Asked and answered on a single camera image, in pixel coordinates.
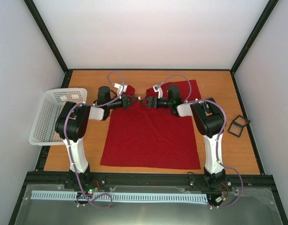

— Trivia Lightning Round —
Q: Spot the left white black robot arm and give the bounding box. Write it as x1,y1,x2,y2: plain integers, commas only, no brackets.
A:
55,84,138,189

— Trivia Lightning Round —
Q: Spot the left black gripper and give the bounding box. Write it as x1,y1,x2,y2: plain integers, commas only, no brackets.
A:
107,94,138,110

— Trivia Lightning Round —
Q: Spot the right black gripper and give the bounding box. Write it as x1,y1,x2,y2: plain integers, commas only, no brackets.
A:
140,96,172,109

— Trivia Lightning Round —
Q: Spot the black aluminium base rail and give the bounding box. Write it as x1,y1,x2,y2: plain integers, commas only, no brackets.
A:
26,171,273,191

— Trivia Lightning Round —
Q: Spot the black clear brooch box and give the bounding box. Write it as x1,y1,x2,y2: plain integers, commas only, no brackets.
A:
228,115,251,137

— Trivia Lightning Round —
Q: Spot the white perforated plastic basket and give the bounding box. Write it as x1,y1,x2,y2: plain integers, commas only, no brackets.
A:
29,88,87,146

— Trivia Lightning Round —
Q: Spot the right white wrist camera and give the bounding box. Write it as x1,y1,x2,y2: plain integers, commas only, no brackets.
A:
153,85,163,98

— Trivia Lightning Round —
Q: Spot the light blue cable duct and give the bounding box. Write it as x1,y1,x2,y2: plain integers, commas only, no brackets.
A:
30,190,207,204

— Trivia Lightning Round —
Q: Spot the red t-shirt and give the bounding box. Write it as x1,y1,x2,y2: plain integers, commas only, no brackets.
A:
99,79,202,170

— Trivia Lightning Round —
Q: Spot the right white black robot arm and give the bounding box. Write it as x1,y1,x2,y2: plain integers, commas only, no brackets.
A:
140,85,226,190

